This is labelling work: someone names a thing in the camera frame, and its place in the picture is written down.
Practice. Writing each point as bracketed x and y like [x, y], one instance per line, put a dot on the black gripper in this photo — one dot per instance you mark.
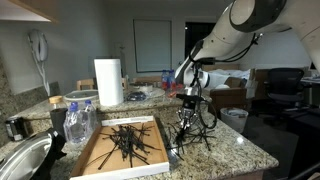
[190, 110]

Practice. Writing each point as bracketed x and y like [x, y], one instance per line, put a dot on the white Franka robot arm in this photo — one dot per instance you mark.
[233, 36]

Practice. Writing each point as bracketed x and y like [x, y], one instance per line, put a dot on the white trash bin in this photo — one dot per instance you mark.
[233, 120]

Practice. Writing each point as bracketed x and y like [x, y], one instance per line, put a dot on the Fiji water bottle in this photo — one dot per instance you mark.
[164, 78]
[172, 81]

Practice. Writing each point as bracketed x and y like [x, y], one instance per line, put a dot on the brown wooden furniture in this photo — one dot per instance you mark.
[226, 98]

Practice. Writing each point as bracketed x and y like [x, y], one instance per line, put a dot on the white rectangular tray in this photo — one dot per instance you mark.
[151, 159]

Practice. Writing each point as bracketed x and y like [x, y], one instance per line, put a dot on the dark glass bowl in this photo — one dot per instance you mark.
[136, 96]

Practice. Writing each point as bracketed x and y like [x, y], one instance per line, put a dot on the white paper towel roll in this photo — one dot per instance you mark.
[108, 81]

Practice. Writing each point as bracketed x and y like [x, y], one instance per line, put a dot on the black office chair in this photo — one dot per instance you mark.
[285, 86]

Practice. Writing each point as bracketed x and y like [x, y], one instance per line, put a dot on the wooden chair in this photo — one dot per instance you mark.
[85, 83]

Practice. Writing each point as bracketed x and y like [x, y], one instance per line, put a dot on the pack of small water bottles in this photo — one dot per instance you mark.
[76, 125]

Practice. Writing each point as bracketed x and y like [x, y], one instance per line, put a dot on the white plate with dark rim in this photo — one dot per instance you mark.
[80, 96]

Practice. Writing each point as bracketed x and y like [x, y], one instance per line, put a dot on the dark office desk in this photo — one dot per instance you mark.
[305, 133]

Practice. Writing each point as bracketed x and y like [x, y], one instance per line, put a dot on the jar with wooden lid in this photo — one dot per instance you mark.
[58, 113]

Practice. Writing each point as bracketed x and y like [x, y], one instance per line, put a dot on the black metal canister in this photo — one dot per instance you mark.
[15, 128]

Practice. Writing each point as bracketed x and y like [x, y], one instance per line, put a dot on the black and white wrist camera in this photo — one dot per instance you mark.
[190, 97]

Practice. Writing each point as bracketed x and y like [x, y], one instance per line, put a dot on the white wall phone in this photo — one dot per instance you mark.
[39, 46]

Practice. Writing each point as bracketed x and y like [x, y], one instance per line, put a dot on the wooden wall cabinet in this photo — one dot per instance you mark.
[46, 10]

